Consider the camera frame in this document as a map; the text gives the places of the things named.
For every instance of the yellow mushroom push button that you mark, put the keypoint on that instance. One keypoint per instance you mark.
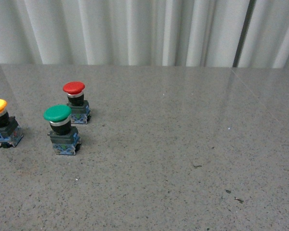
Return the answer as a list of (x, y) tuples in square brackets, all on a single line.
[(10, 131)]

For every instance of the red mushroom push button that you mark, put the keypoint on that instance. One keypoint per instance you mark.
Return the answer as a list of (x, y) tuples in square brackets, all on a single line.
[(81, 112)]

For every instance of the green mushroom push button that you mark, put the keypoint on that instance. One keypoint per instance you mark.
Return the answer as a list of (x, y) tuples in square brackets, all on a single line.
[(65, 138)]

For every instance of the white pleated curtain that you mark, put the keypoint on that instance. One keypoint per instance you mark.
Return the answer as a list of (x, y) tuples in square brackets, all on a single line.
[(212, 33)]

